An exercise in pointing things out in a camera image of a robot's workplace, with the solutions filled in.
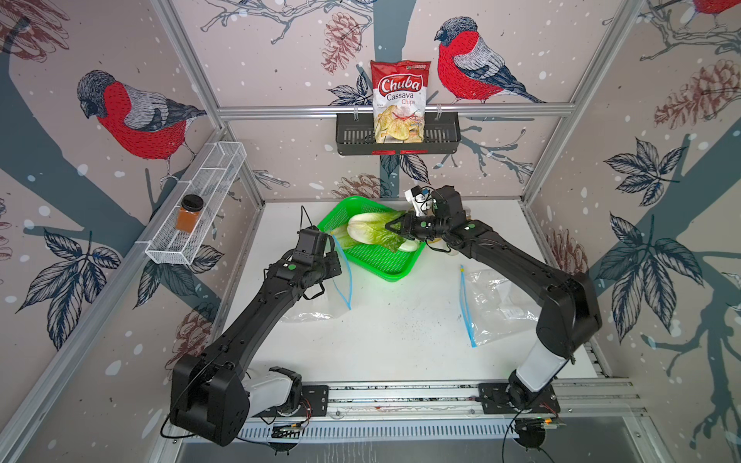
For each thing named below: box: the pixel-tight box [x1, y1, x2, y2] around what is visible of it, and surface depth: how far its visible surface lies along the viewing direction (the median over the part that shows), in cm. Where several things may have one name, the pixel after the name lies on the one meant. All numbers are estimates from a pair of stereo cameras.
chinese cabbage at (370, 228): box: [347, 211, 407, 252], surface depth 81 cm
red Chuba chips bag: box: [370, 59, 432, 144], surface depth 87 cm
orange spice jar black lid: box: [175, 193, 205, 234], surface depth 68 cm
